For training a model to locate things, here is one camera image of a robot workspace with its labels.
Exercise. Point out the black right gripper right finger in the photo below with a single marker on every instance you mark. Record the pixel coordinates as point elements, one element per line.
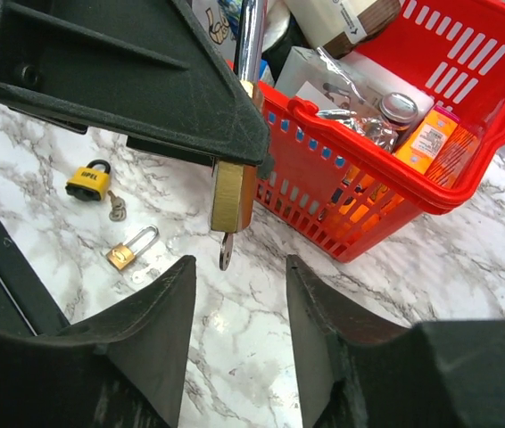
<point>357,369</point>

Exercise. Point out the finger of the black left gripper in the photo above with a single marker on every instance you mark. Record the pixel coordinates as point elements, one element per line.
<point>144,69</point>

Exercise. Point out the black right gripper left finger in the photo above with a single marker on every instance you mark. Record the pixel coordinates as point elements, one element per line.
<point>123,367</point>

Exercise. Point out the small brass padlock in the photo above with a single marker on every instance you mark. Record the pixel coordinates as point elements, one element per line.
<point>121,255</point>

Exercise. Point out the yellow padlock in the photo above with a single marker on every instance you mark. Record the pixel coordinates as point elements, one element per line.
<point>90,183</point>

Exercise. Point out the large brass padlock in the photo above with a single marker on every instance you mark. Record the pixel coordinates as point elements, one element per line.
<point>234,183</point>

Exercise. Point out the large brass padlock key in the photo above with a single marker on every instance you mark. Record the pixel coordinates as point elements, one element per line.
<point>226,249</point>

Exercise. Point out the small brass padlock key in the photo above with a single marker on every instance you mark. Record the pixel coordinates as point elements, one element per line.
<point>144,275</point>

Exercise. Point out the small silver keys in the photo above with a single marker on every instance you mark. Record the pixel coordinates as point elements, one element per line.
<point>118,211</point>

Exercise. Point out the white blue paper roll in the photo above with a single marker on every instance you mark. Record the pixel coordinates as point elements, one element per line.
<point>221,19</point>

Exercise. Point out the red plastic shopping basket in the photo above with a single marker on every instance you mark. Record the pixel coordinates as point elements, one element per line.
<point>345,194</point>

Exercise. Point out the orange box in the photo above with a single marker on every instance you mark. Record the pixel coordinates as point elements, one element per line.
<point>439,148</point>

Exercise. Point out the jar with metal lid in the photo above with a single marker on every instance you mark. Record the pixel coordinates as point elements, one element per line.
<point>402,112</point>

